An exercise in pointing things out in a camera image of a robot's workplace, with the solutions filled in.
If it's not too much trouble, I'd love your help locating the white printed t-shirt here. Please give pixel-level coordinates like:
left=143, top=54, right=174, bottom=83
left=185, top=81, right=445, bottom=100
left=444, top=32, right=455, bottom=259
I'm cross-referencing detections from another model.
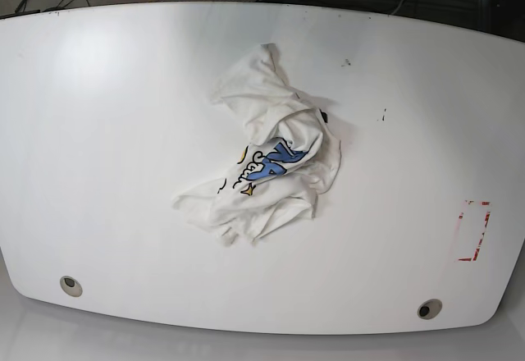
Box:
left=172, top=43, right=341, bottom=245

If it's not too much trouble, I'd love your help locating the red tape rectangle marking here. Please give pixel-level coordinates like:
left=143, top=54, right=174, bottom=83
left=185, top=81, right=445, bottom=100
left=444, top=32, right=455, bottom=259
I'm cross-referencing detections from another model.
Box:
left=454, top=200, right=492, bottom=262

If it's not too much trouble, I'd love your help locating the left table cable grommet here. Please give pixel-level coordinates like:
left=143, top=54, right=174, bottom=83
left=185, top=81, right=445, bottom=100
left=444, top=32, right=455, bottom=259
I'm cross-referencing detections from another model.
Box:
left=60, top=276, right=83, bottom=298

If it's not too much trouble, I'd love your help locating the table cable grommet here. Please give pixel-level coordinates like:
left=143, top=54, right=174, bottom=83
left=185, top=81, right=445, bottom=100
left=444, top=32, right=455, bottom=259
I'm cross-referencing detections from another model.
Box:
left=60, top=276, right=83, bottom=298
left=417, top=299, right=443, bottom=320

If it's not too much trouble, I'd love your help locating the right table cable grommet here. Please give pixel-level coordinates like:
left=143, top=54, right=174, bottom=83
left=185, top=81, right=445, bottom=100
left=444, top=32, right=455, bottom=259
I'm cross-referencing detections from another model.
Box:
left=417, top=299, right=443, bottom=320

